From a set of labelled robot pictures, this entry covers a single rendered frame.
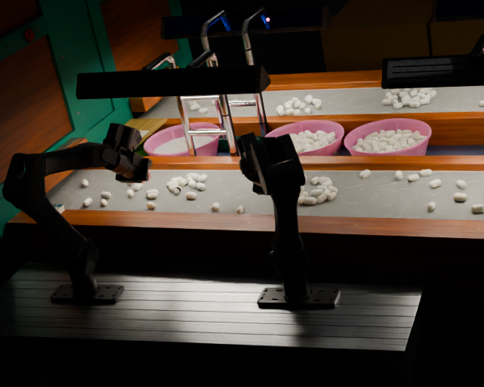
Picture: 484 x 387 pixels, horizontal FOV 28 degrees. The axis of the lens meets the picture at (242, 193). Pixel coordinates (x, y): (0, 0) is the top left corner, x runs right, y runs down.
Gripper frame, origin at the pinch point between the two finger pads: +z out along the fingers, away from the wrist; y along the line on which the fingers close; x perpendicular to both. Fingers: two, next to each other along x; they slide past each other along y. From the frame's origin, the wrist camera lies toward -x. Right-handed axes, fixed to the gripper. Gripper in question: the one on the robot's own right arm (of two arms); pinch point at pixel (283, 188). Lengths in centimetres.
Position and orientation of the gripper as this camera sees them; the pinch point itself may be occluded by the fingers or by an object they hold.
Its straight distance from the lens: 263.1
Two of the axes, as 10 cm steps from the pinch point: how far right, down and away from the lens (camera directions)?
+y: -9.0, -0.1, 4.3
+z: 4.2, 2.3, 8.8
